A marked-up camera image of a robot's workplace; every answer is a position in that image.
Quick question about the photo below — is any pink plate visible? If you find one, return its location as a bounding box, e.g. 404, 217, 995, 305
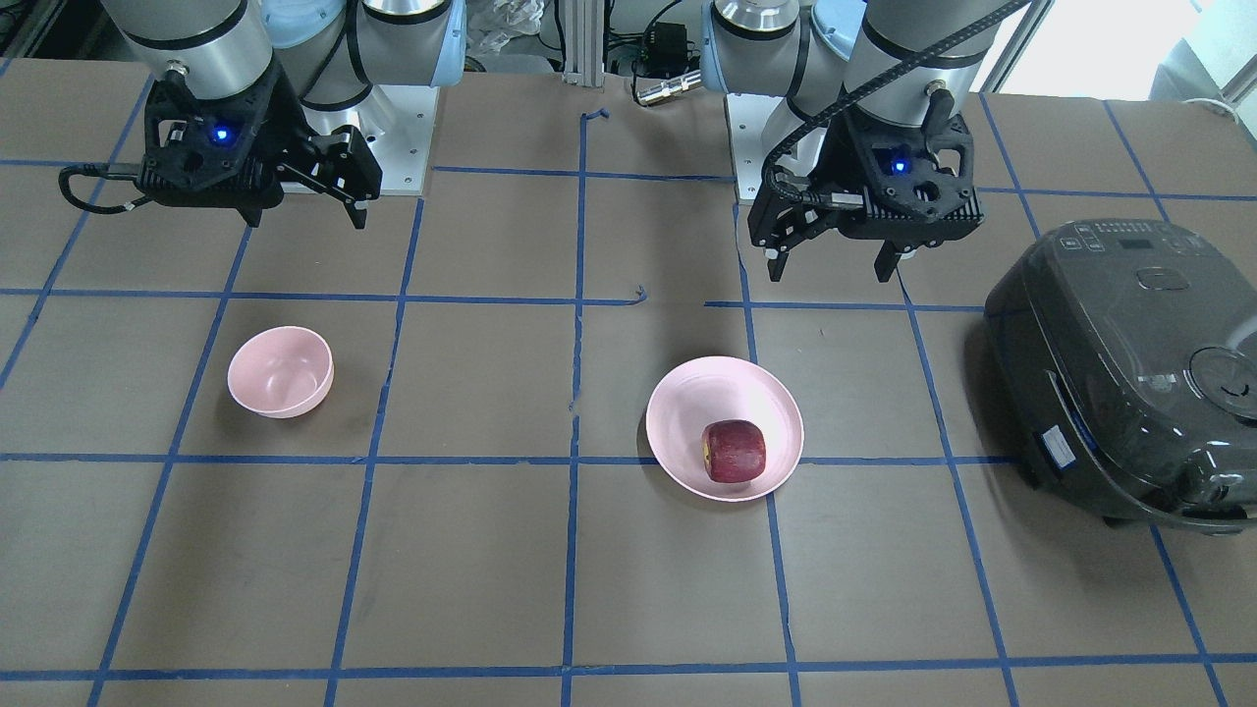
644, 356, 804, 503

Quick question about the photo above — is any aluminium frame post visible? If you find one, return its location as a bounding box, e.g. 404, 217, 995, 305
558, 1, 606, 89

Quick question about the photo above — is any pink bowl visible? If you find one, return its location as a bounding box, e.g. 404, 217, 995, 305
226, 326, 334, 419

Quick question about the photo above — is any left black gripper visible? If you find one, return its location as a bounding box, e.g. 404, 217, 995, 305
748, 99, 984, 283

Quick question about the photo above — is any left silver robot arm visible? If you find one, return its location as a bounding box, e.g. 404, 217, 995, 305
700, 1, 1022, 282

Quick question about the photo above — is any red apple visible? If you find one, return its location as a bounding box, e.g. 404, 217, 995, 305
701, 419, 767, 484

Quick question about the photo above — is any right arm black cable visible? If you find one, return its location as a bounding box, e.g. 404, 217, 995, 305
58, 164, 155, 215

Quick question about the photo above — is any dark grey rice cooker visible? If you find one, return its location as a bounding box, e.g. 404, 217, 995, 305
984, 219, 1256, 533

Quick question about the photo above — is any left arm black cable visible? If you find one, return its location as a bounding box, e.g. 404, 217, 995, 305
760, 0, 1032, 209

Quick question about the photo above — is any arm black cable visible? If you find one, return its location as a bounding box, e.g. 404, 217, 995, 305
58, 164, 155, 215
760, 0, 1032, 209

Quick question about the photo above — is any crumpled clear plastic bag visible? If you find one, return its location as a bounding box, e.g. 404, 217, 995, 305
465, 1, 548, 58

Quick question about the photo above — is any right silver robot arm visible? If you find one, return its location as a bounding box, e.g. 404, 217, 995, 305
99, 1, 468, 229

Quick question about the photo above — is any silver cylindrical connector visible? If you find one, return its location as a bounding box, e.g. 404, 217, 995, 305
629, 69, 703, 108

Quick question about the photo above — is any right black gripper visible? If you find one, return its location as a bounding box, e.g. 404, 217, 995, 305
137, 65, 383, 230

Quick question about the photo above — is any black power adapter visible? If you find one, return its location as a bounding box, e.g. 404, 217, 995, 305
641, 21, 688, 64

